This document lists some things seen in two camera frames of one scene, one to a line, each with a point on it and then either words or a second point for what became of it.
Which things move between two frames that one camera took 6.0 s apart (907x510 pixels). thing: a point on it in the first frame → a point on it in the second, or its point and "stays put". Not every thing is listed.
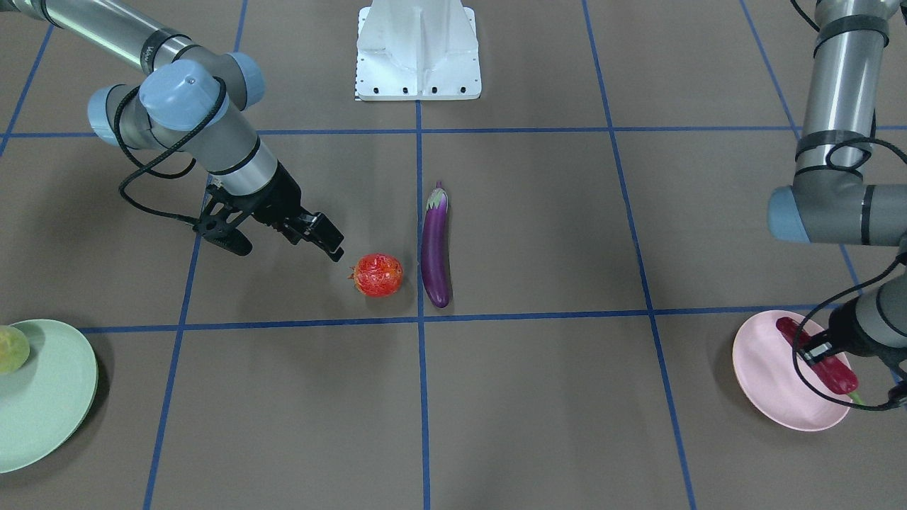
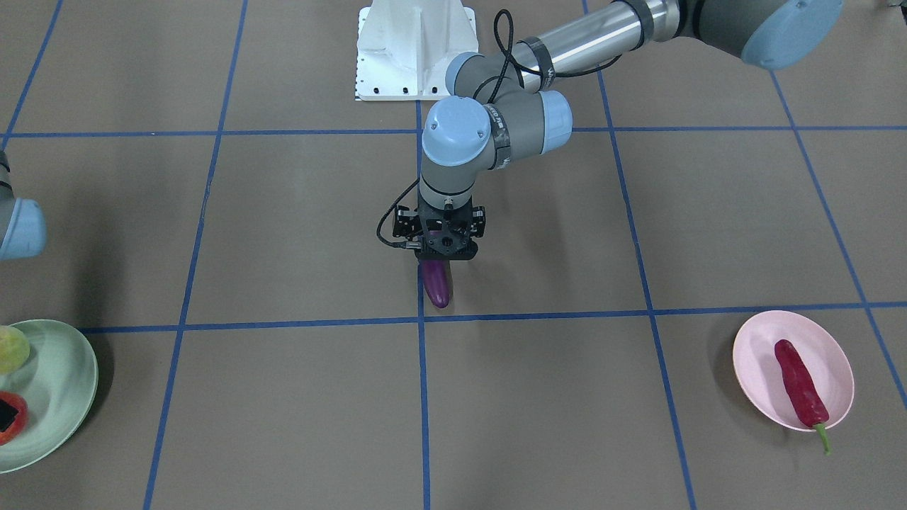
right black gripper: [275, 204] → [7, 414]
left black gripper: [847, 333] → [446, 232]
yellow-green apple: [14, 348] stays put
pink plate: [767, 372] stays put
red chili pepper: [833, 371] → [804, 397]
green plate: [44, 401] stays put
